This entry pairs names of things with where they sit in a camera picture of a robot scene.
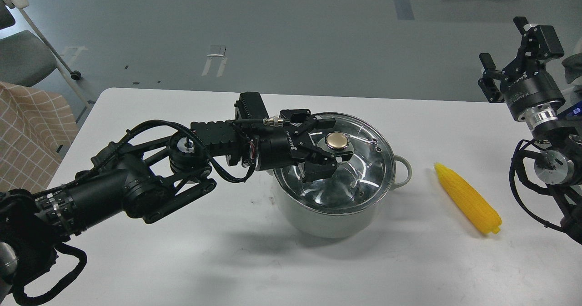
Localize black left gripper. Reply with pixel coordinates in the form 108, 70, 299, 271
254, 109, 353, 182

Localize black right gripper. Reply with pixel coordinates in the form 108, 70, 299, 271
478, 16, 565, 121

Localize glass pot lid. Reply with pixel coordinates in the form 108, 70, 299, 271
274, 112, 396, 214

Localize yellow toy corn cob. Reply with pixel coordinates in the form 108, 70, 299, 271
434, 163, 502, 235

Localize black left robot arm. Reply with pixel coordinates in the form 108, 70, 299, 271
0, 92, 353, 306

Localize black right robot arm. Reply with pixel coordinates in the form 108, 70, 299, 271
478, 16, 582, 243

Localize grey steel cooking pot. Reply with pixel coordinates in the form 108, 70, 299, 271
272, 112, 412, 239

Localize beige checkered cloth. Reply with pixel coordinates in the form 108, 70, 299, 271
0, 82, 79, 193

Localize grey office chair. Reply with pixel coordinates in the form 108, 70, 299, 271
0, 0, 88, 104

